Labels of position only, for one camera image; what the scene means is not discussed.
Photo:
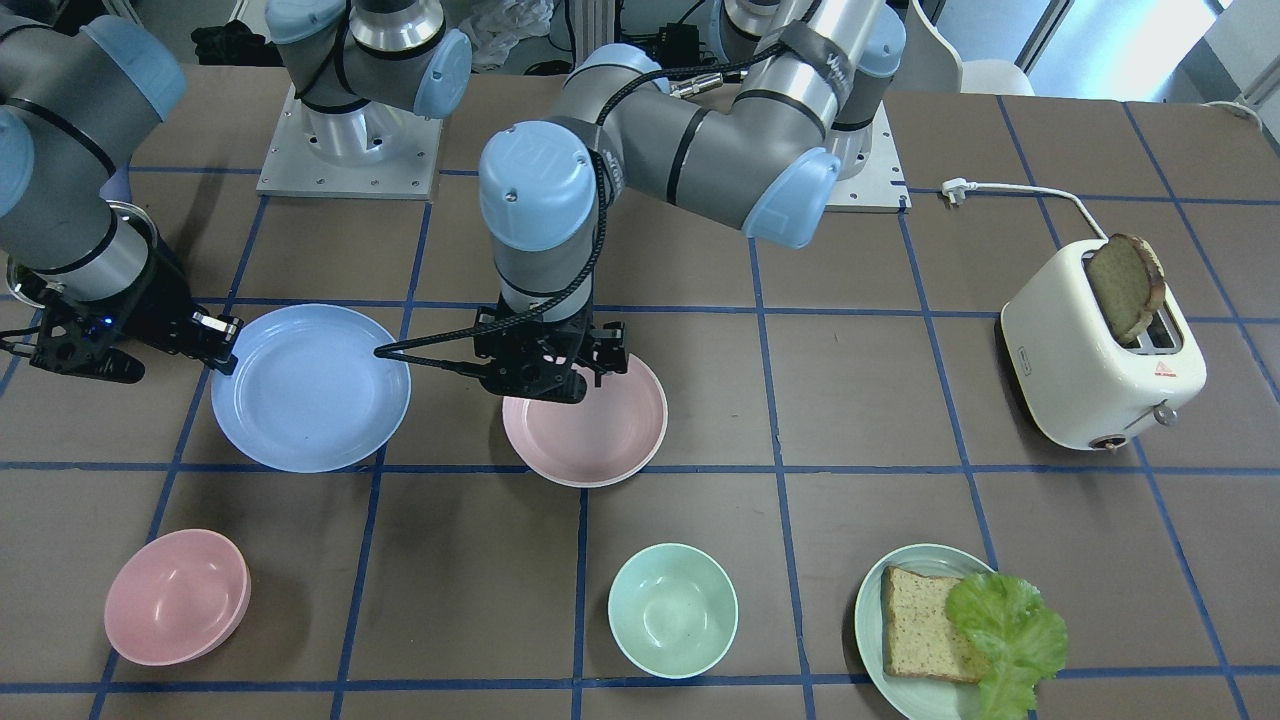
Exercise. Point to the blue plate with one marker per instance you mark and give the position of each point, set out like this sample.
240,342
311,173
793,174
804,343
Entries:
308,393

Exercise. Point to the pink bowl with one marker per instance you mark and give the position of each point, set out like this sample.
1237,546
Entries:
178,598

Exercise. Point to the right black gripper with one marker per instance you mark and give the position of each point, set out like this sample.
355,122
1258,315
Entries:
157,301

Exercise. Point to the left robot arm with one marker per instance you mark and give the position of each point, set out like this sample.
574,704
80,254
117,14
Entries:
767,166

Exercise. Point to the pink plate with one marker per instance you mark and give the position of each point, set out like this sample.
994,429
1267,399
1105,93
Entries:
610,435

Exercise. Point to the green bowl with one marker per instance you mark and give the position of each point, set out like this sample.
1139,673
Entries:
673,611

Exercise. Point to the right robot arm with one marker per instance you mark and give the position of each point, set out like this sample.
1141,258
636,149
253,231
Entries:
75,108

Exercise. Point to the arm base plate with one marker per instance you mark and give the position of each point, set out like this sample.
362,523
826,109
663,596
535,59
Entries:
870,179
375,152

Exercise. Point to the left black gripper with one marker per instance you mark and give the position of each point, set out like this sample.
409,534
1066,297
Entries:
603,352

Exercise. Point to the lettuce leaf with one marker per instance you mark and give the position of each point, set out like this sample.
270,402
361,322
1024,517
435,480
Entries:
1022,639

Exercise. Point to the green plate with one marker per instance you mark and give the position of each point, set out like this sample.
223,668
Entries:
914,698

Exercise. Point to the bread slice on plate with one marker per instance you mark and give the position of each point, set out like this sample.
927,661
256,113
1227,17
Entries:
920,641

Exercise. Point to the white toaster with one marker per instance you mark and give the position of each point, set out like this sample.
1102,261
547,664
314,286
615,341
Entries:
1082,389

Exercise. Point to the white chair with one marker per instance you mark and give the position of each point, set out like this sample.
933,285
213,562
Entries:
929,63

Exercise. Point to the bread slice in toaster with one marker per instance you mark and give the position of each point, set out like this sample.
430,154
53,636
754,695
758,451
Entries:
1128,283

